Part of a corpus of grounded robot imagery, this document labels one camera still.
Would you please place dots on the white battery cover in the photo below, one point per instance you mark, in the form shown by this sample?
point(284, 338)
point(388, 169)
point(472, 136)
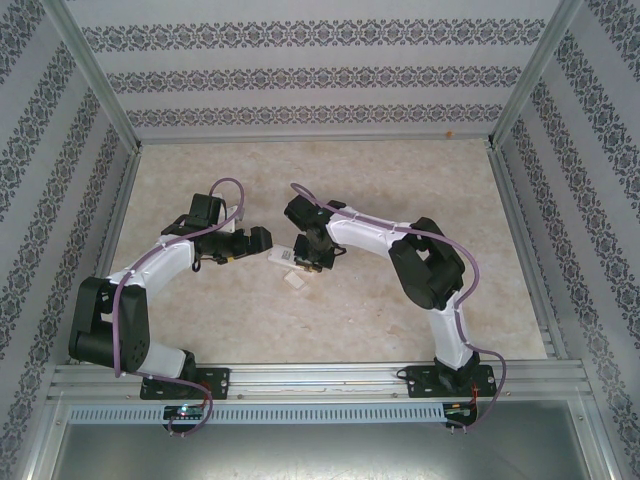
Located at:
point(295, 281)

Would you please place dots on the white remote control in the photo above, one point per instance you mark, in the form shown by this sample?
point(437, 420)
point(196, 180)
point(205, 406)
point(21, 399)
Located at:
point(280, 257)

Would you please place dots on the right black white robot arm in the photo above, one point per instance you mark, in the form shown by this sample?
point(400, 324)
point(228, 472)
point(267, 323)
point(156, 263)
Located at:
point(370, 230)

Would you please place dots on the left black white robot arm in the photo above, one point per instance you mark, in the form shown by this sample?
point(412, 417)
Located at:
point(150, 265)

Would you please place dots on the left controller circuit board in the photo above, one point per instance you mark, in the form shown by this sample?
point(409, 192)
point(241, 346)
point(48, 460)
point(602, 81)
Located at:
point(182, 411)

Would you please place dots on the controller circuit board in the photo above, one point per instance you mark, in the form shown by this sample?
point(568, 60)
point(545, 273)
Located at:
point(182, 411)
point(460, 410)

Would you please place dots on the grey metal sheet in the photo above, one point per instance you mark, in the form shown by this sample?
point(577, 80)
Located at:
point(320, 452)

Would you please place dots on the right controller circuit board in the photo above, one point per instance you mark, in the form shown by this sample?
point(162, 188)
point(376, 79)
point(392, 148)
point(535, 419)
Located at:
point(460, 410)

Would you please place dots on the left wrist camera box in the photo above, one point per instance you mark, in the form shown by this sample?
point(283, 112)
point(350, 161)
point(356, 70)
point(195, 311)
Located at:
point(232, 220)

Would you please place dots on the aluminium table side rail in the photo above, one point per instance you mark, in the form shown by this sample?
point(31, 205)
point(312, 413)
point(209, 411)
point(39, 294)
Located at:
point(525, 250)
point(112, 225)

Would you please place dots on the aluminium mounting rail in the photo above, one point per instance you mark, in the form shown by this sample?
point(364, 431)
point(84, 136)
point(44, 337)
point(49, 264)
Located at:
point(320, 382)

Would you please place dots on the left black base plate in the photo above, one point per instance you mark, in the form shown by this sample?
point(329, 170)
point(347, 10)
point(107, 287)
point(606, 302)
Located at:
point(217, 382)

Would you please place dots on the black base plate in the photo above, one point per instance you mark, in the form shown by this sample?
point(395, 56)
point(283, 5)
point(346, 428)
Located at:
point(420, 382)
point(217, 382)

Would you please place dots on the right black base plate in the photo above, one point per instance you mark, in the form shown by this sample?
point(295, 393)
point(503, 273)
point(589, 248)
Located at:
point(420, 382)

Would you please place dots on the aluminium frame upright post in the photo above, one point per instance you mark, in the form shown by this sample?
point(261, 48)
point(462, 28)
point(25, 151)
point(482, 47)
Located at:
point(537, 70)
point(90, 70)

